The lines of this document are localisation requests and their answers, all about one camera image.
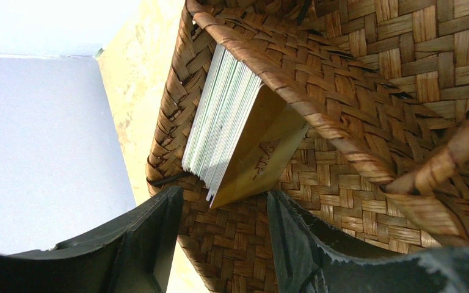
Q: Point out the brown woven divided basket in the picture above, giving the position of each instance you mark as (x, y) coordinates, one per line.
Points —
(384, 88)

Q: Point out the gold credit card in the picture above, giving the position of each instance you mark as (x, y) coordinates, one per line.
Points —
(271, 135)

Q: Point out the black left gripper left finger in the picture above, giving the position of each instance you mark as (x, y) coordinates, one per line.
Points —
(130, 253)

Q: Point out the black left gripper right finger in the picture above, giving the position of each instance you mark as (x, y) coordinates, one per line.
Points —
(311, 255)

